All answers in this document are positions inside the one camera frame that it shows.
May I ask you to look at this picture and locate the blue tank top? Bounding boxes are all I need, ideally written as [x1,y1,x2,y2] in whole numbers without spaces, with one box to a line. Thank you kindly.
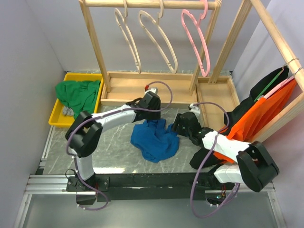
[130,118,180,163]

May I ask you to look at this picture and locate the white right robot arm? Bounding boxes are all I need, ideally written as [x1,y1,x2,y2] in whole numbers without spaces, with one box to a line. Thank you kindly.
[172,112,280,192]

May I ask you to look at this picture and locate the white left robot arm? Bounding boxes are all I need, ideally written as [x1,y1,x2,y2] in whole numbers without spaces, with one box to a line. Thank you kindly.
[66,88,161,191]

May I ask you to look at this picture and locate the pink hanger on right rack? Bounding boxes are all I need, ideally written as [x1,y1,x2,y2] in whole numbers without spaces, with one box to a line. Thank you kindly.
[259,76,295,99]

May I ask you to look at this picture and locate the green hanger on right rack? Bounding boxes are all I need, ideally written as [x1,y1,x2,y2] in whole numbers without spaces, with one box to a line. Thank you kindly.
[250,68,288,102]

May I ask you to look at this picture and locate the wooden clothes rack centre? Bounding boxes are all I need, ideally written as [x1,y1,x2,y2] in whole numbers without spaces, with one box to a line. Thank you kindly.
[78,0,223,109]

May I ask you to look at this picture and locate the wooden clothes rack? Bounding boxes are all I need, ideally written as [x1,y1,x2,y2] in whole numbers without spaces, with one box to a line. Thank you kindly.
[78,0,223,109]
[208,0,304,142]

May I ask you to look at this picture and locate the black hanging garment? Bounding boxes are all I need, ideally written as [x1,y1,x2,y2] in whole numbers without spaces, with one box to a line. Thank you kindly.
[189,66,290,170]

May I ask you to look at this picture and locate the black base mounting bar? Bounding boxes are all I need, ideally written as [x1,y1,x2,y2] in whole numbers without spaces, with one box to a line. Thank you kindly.
[66,172,235,205]

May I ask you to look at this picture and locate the orange hanging garment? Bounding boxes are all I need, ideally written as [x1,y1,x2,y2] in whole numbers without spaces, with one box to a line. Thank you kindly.
[212,78,298,166]

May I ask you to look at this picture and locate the green garment in tray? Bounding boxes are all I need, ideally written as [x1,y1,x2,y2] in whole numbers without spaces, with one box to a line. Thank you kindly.
[55,80,101,119]

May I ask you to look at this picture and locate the grey cloth in tray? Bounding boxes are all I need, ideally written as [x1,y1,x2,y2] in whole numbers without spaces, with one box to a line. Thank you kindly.
[62,106,74,116]

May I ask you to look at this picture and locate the yellow plastic tray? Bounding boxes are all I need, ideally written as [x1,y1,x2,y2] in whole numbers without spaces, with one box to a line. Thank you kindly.
[48,73,104,128]

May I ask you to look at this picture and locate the wooden clothes rack right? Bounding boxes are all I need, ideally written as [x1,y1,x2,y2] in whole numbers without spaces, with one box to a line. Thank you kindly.
[208,0,304,142]

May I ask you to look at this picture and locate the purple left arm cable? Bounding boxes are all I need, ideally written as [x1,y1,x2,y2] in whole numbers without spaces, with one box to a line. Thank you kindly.
[64,81,173,211]

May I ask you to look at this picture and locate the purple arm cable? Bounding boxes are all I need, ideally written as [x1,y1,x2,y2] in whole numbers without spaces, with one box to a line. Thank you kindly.
[190,102,241,219]
[64,81,173,211]

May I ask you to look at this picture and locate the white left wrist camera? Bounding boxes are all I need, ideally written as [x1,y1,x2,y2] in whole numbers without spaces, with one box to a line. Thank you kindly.
[144,85,158,94]

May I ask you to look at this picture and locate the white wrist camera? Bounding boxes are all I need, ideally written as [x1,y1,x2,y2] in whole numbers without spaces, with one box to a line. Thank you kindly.
[144,85,158,94]
[188,104,200,118]

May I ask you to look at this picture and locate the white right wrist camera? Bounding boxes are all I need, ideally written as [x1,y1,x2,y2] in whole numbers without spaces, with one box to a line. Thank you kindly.
[188,104,200,118]

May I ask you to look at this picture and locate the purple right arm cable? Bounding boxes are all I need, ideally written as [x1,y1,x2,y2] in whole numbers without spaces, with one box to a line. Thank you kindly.
[190,102,241,219]

